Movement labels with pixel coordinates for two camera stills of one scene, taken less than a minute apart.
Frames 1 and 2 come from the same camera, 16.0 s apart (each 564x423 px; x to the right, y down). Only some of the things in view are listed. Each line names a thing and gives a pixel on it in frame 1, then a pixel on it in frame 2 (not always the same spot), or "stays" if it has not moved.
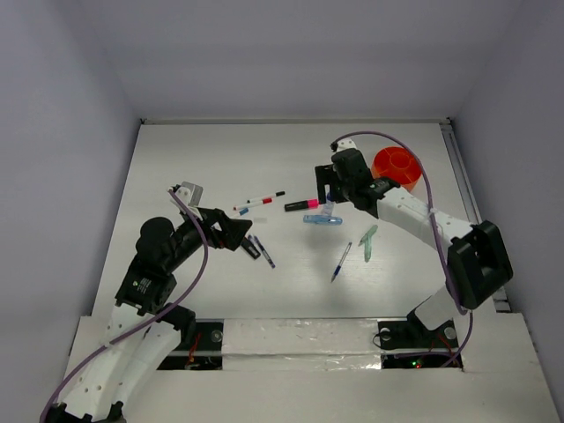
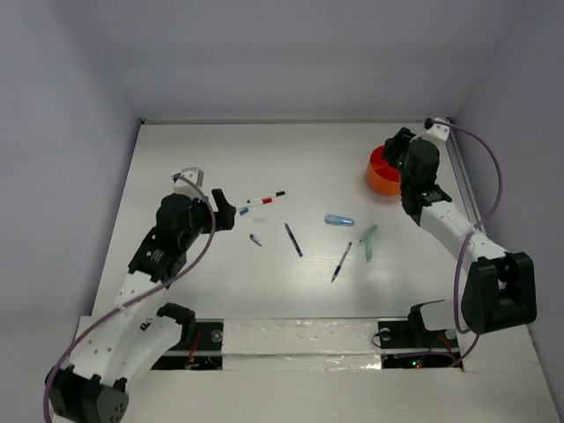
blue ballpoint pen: [338, 267] stays
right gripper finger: [324, 168] -> [397, 146]
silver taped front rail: [300, 345] stays
